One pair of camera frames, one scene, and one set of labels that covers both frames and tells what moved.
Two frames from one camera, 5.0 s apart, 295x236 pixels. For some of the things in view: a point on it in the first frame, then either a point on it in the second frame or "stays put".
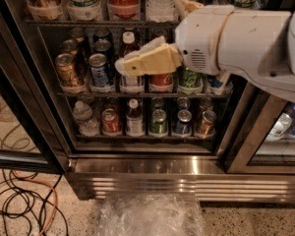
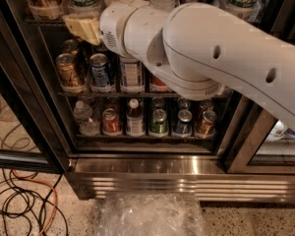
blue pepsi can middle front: x=99 y=74 stays put
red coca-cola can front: x=161 y=83 stays put
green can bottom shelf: x=158 y=121 stays put
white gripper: x=200 y=38 to x=112 y=29
